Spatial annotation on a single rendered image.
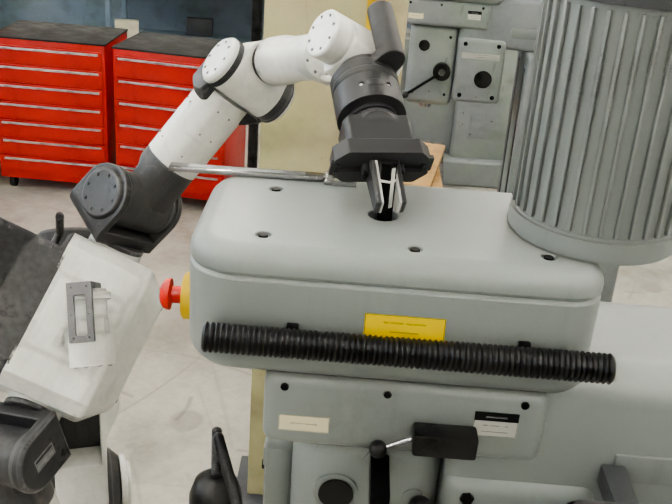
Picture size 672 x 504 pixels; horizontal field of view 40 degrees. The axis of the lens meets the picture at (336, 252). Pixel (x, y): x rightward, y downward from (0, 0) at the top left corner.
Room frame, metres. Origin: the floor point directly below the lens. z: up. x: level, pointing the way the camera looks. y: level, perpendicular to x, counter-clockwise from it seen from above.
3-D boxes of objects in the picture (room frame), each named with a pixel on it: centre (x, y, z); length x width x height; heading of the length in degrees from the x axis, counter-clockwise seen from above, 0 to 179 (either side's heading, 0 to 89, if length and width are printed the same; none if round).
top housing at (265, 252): (1.03, -0.07, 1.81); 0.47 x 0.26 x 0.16; 90
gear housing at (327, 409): (1.03, -0.10, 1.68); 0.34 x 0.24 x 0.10; 90
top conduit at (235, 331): (0.88, -0.09, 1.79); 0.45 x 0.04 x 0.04; 90
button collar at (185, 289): (1.03, 0.18, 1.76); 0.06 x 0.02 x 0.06; 0
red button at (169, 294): (1.03, 0.20, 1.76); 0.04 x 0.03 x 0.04; 0
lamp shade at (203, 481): (1.00, 0.14, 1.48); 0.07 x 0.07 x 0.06
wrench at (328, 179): (1.13, 0.10, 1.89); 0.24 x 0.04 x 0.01; 91
